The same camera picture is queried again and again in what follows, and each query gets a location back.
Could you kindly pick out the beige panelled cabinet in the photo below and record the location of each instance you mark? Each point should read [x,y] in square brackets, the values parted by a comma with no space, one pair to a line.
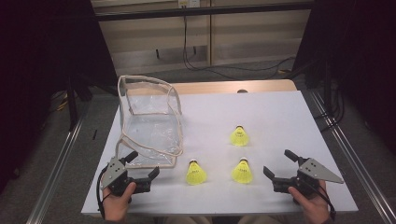
[249,37]

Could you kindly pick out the person's right leg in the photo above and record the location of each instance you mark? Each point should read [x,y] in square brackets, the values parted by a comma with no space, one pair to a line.
[258,220]

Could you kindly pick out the wooden table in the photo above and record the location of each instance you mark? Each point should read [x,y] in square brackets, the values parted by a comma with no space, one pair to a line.
[218,87]

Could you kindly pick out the person's left hand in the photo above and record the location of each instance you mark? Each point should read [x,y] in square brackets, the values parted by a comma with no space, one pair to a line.
[115,208]

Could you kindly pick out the person's left leg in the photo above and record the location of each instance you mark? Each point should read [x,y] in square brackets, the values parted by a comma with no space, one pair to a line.
[186,221]

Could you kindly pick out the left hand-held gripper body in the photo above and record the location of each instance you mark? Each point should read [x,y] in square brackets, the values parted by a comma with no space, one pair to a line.
[113,172]

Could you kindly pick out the clear plastic bag beige trim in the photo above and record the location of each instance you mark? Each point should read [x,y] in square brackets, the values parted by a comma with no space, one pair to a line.
[149,130]

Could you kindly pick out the dark curtain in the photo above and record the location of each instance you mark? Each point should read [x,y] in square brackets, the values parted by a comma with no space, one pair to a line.
[364,56]
[37,62]

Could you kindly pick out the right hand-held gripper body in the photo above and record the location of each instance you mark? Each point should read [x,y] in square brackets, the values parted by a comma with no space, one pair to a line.
[314,171]

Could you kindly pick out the metal floor rail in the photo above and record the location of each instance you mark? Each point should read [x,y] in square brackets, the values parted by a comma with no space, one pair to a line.
[351,155]
[59,161]

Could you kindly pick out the person's right hand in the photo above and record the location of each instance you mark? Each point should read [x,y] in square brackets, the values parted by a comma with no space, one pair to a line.
[314,208]

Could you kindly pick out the person's leg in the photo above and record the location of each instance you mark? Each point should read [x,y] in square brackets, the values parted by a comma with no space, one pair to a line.
[258,220]
[186,221]

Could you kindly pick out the yellow shuttlecock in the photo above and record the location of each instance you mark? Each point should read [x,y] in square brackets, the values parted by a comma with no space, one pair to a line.
[239,137]
[196,174]
[242,172]

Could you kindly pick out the white wall socket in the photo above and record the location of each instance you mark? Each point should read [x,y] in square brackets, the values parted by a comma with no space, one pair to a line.
[189,3]

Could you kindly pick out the black stand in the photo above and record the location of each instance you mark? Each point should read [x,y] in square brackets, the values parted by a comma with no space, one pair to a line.
[73,102]

